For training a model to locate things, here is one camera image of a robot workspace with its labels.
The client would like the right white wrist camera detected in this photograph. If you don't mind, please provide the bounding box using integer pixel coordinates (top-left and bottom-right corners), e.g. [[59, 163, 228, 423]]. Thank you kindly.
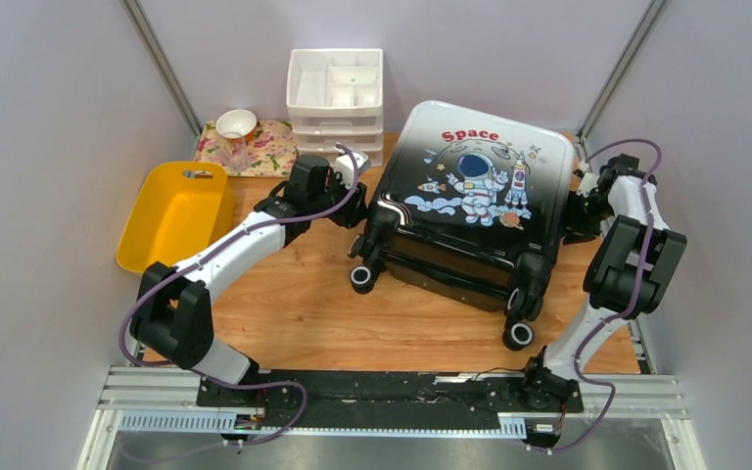
[[574, 161, 600, 199]]

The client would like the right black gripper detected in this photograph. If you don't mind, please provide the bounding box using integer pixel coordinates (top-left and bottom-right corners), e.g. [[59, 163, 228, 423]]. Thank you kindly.
[[547, 188, 613, 244]]

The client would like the white orange bowl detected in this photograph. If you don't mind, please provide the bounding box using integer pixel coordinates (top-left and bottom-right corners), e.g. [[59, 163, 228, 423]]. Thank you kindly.
[[214, 109, 259, 143]]

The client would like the floral serving tray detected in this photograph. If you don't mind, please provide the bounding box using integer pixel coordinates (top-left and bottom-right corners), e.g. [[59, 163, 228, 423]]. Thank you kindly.
[[193, 119, 298, 177]]

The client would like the clear drinking glass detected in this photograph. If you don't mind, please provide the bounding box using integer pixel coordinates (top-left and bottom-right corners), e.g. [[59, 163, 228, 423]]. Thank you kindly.
[[221, 135, 251, 175]]

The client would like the white plastic drawer organizer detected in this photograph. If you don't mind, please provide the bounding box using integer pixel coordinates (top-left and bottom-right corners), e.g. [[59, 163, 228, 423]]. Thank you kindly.
[[286, 48, 384, 166]]

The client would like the yellow plastic basket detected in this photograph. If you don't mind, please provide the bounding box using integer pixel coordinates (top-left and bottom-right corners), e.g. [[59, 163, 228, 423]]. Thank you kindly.
[[116, 162, 235, 274]]

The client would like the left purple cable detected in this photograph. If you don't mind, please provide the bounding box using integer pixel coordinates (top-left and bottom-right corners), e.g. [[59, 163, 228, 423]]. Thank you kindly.
[[117, 143, 361, 448]]

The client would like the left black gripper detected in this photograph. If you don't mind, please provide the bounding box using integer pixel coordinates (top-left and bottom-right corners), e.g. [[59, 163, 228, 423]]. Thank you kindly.
[[310, 171, 374, 232]]

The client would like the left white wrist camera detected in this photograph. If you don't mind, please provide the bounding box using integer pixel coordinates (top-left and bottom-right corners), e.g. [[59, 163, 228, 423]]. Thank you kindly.
[[330, 151, 371, 189]]

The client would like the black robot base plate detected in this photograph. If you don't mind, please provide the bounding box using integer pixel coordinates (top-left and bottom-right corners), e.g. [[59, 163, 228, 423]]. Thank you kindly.
[[196, 368, 584, 440]]

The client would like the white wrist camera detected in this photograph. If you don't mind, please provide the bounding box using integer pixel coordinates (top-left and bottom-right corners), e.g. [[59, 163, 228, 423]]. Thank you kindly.
[[330, 151, 371, 189], [574, 161, 600, 199]]

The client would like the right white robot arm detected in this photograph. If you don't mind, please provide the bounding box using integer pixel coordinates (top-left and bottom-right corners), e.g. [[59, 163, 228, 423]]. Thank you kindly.
[[519, 154, 687, 411]]

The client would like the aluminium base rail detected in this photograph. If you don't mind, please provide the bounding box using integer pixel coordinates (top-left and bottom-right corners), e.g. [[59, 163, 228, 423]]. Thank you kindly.
[[77, 367, 705, 469]]

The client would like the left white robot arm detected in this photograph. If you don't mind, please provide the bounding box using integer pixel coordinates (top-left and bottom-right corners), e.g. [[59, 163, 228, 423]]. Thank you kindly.
[[118, 145, 371, 406]]

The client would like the white black space suitcase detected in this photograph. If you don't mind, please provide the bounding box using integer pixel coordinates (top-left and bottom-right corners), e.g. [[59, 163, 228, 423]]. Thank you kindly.
[[350, 100, 576, 351]]

